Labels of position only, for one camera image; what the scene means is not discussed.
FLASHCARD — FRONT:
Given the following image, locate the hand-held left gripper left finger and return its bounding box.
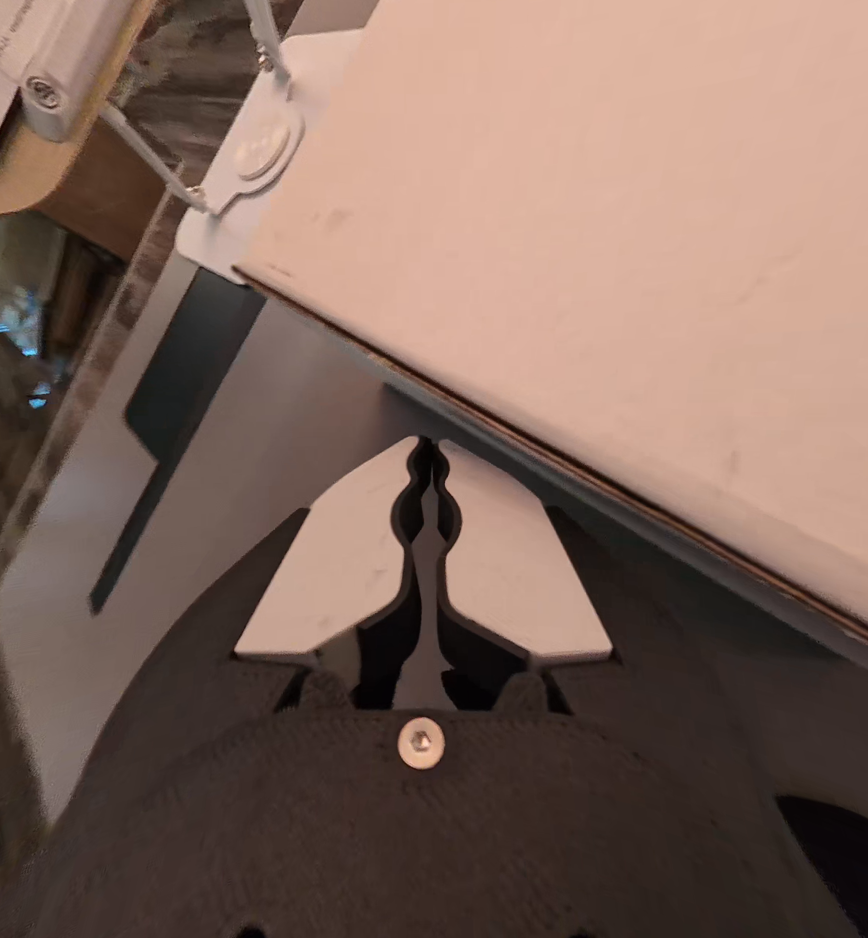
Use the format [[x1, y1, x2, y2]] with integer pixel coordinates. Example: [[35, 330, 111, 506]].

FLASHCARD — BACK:
[[233, 436, 435, 662]]

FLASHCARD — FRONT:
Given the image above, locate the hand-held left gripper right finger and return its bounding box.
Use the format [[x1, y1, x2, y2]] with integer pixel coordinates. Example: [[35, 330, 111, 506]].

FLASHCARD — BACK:
[[429, 438, 615, 672]]

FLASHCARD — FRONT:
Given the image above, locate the white cabinet door panel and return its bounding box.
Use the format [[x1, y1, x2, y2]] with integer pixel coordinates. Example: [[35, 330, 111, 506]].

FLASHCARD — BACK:
[[232, 0, 868, 655]]

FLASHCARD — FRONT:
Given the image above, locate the white folding stand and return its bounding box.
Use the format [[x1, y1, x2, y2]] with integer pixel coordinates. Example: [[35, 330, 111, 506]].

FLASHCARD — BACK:
[[19, 0, 378, 284]]

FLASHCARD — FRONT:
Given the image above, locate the wooden board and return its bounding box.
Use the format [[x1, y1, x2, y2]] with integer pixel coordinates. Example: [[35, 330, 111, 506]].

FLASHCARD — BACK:
[[0, 0, 169, 262]]

